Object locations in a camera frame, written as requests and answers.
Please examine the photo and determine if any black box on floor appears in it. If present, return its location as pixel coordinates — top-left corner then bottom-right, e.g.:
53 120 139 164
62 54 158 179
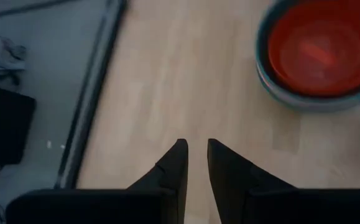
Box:
0 82 37 166

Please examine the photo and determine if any small orange-red bowl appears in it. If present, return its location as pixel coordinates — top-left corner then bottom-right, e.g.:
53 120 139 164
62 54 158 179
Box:
267 0 360 98

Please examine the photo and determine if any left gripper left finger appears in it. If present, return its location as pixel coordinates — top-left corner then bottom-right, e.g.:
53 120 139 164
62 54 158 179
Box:
5 138 189 224

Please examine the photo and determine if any teal plastic bowl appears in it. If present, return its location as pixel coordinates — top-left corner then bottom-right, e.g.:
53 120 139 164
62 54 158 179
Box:
254 0 360 103

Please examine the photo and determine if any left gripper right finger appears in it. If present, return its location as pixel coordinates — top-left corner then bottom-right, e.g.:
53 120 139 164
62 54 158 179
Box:
207 138 360 224

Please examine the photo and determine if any black aluminium table frame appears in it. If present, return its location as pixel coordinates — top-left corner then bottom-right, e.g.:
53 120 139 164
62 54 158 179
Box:
53 0 129 190

